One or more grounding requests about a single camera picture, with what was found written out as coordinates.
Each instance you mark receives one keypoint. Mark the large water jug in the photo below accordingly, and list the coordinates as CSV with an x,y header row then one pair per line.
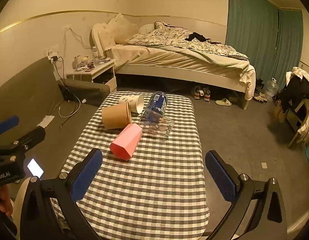
x,y
272,88

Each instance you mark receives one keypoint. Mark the black garment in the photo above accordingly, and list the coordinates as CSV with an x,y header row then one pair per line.
x,y
198,37

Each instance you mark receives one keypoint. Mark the grey sofa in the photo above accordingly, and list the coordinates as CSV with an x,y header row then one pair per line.
x,y
32,100

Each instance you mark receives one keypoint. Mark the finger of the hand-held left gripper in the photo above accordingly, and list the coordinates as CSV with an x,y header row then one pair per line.
x,y
32,135
7,124

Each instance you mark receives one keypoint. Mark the person's left hand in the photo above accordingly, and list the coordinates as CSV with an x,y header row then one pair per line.
x,y
5,201

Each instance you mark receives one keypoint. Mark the blue printed cup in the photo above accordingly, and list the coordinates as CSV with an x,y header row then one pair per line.
x,y
157,103

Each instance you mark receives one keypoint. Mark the white paper cup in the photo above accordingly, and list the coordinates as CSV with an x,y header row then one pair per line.
x,y
133,102

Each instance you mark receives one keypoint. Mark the sneaker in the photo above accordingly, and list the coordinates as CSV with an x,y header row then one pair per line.
x,y
196,93
206,95

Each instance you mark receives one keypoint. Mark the patterned quilt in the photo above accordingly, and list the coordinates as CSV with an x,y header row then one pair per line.
x,y
174,36

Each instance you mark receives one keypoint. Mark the grey bolster cushion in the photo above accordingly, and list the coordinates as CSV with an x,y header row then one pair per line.
x,y
87,91

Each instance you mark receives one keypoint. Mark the white bed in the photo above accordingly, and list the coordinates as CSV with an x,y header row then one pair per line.
x,y
169,60

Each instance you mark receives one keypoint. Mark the grey checked tablecloth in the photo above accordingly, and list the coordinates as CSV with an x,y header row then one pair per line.
x,y
157,185

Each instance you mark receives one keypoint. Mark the white nightstand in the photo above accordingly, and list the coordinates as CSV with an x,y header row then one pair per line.
x,y
98,73

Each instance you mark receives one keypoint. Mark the small white card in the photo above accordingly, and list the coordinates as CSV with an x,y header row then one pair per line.
x,y
264,165

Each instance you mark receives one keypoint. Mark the pair of beige slippers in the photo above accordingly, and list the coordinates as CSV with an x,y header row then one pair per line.
x,y
260,97

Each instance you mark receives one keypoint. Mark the pink faceted cup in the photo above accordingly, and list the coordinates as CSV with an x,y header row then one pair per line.
x,y
125,142

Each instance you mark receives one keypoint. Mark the wooden chair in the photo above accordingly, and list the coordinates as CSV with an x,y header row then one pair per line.
x,y
303,122

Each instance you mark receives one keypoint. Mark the wall power outlet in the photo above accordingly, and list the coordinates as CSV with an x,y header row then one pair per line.
x,y
53,53

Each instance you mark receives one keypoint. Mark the white paper sheet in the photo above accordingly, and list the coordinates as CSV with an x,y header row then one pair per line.
x,y
46,121

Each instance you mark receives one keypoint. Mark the green curtain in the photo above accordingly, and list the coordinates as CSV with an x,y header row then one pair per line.
x,y
252,30
290,45

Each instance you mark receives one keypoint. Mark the brown paper cup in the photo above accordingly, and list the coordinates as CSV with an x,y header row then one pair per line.
x,y
115,116

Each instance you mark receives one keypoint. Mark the checked cloth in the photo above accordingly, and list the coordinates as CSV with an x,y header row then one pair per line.
x,y
303,75

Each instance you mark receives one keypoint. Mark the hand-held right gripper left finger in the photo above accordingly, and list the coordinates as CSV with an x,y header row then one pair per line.
x,y
85,177

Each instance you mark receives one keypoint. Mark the clear plastic cup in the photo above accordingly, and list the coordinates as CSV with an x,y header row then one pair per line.
x,y
158,127

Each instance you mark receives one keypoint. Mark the clear plastic bottle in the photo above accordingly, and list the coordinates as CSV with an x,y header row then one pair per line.
x,y
95,55

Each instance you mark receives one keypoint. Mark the light green slipper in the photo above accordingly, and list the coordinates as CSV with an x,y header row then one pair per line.
x,y
223,102

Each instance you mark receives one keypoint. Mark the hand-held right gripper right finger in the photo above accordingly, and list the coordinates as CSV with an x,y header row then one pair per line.
x,y
220,177

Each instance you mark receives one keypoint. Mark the dark jacket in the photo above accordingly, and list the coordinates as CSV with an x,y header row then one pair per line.
x,y
297,92

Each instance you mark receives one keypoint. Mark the lit smartphone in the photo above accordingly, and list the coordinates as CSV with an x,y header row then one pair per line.
x,y
35,168

